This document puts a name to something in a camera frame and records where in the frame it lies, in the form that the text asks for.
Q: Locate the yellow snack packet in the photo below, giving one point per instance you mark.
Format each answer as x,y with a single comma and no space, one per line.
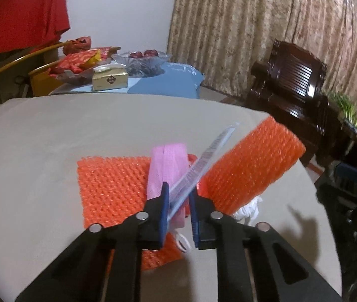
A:
95,57

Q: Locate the red apple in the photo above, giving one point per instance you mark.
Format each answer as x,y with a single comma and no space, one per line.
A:
150,52
134,54

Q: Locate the white tissue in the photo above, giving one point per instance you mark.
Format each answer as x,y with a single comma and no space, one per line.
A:
244,214

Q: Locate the wooden chair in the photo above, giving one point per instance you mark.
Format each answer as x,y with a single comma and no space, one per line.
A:
40,81

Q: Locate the glass fruit bowl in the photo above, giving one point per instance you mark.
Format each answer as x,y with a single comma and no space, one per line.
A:
140,66

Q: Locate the dark wooden armchair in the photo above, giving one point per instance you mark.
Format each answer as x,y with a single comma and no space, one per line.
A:
291,69

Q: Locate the green potted plant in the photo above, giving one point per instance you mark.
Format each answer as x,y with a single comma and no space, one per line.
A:
351,110

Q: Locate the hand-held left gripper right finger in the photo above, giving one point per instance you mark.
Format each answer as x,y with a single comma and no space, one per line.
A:
194,214

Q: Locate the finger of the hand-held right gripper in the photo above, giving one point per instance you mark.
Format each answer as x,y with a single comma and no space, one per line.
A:
329,192
349,173

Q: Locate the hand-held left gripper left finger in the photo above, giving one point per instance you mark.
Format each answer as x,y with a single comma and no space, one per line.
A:
165,207

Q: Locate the red plastic bag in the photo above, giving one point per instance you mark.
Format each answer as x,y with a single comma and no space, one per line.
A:
78,44

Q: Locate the pink face mask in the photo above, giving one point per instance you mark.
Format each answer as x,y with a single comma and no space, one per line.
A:
166,163

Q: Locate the clear plastic wrapper strip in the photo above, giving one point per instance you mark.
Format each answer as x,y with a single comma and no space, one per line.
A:
210,151

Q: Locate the beige patterned curtain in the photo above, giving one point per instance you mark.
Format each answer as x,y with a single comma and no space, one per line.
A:
244,22

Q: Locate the cream tissue box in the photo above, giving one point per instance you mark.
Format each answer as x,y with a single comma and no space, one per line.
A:
109,78

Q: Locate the small glass dish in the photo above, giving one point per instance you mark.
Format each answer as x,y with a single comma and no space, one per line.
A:
71,78

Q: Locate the blue tablecloth side table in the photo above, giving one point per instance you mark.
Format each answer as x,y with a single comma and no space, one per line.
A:
166,81

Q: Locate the red cloth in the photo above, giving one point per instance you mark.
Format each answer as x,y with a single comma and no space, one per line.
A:
18,12

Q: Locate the dark wooden side table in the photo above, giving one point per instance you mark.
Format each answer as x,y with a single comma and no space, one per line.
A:
338,138

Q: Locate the red patterned snack bag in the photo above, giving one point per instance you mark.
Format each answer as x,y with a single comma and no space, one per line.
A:
74,61

